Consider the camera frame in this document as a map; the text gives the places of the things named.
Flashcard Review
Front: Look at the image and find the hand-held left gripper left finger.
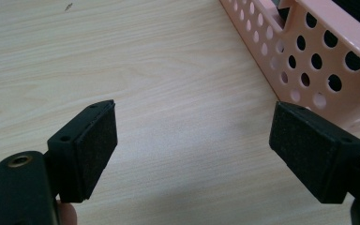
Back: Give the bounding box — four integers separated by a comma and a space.
44, 99, 119, 203

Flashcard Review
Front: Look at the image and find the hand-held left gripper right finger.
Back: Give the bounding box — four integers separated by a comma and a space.
268, 100, 360, 204

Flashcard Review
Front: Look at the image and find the pink perforated plastic basket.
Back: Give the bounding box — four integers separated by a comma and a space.
218, 0, 360, 134

